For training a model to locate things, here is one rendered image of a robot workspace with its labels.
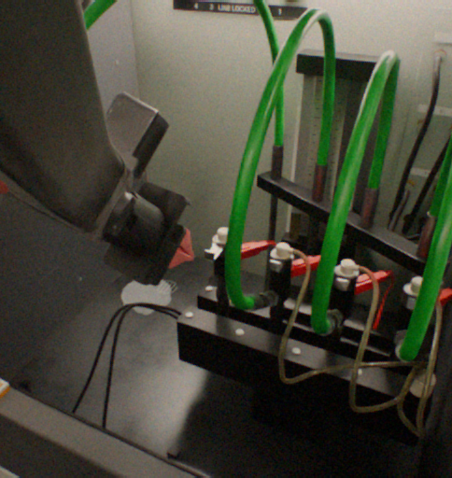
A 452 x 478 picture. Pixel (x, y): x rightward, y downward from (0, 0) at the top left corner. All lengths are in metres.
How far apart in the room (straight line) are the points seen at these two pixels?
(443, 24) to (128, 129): 0.48
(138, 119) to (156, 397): 0.48
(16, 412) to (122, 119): 0.39
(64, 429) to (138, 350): 0.27
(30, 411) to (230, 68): 0.60
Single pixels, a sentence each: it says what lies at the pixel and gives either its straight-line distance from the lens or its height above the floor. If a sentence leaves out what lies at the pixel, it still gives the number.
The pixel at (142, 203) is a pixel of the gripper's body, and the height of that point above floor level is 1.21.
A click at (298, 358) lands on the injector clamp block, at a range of 0.63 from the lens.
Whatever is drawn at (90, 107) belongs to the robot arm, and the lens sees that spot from 0.21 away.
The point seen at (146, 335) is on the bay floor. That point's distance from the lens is 0.87.
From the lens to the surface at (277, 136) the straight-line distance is 0.74.
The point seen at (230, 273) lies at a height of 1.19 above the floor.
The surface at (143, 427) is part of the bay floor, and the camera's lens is 0.75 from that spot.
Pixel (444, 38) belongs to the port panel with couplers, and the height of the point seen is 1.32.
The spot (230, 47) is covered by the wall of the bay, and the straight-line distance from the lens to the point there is 0.83.
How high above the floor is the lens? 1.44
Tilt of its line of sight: 33 degrees down
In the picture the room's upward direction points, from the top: straight up
